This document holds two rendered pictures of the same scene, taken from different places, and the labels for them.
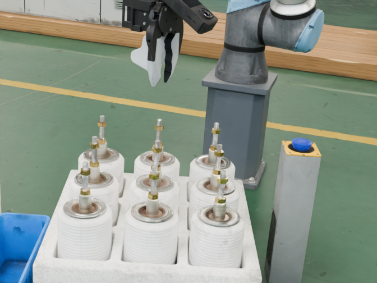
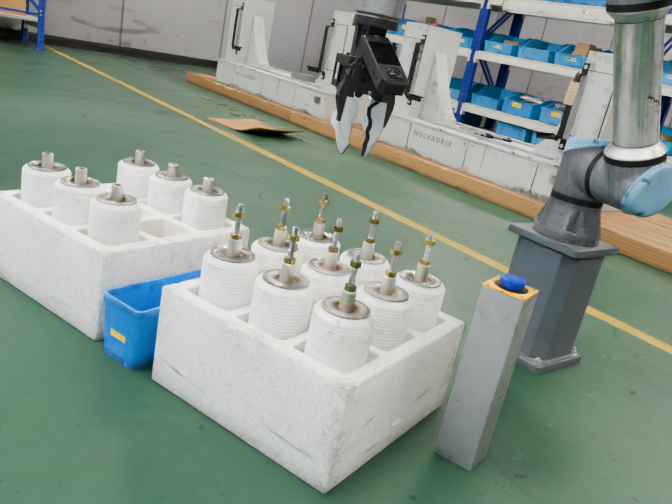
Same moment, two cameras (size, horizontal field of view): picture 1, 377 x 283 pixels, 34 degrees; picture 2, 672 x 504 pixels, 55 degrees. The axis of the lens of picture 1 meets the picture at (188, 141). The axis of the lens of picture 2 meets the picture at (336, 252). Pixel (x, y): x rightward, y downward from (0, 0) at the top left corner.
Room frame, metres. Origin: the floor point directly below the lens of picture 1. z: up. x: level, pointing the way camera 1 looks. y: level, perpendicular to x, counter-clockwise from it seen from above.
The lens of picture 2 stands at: (0.23, -0.54, 0.62)
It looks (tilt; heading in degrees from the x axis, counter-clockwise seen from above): 18 degrees down; 34
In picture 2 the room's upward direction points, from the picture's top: 12 degrees clockwise
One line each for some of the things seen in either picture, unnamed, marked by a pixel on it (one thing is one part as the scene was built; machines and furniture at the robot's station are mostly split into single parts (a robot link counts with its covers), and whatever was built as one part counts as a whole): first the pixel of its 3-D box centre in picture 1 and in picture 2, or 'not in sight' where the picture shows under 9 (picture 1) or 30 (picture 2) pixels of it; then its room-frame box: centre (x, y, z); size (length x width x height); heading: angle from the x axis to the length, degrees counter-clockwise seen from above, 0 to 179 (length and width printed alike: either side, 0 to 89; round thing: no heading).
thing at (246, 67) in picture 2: not in sight; (300, 54); (4.22, 2.90, 0.45); 1.61 x 0.57 x 0.74; 76
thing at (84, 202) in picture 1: (84, 201); (234, 247); (0.97, 0.17, 0.26); 0.02 x 0.02 x 0.03
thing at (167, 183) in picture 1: (155, 183); (329, 267); (1.09, 0.06, 0.25); 0.08 x 0.08 x 0.01
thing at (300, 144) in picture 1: (301, 145); (512, 283); (1.18, -0.23, 0.32); 0.04 x 0.04 x 0.02
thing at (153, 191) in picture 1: (153, 186); (291, 249); (0.98, 0.05, 0.30); 0.01 x 0.01 x 0.08
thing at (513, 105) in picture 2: not in sight; (531, 107); (6.65, 1.88, 0.36); 0.50 x 0.38 x 0.21; 166
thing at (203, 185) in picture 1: (215, 187); (386, 292); (1.10, -0.06, 0.25); 0.08 x 0.08 x 0.01
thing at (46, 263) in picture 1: (151, 254); (312, 349); (1.09, 0.06, 0.09); 0.39 x 0.39 x 0.18; 2
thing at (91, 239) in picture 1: (84, 252); (225, 303); (0.97, 0.17, 0.16); 0.10 x 0.10 x 0.18
